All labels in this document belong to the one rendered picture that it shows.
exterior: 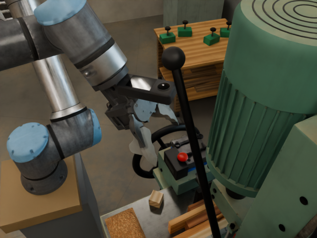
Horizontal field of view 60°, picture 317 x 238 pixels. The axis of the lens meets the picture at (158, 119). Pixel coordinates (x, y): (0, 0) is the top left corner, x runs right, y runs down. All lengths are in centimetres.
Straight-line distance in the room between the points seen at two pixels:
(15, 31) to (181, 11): 230
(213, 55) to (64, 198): 141
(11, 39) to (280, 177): 53
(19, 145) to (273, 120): 90
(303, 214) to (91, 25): 43
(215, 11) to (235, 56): 259
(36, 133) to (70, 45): 63
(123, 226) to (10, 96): 220
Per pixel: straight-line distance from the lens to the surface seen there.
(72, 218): 137
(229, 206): 68
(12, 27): 62
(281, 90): 36
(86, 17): 52
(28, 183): 125
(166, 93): 51
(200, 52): 211
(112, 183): 194
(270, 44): 33
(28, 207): 127
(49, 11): 51
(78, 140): 111
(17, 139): 112
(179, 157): 78
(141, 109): 56
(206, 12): 292
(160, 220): 82
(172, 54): 39
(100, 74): 52
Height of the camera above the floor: 166
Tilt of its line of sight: 46 degrees down
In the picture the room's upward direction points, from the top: straight up
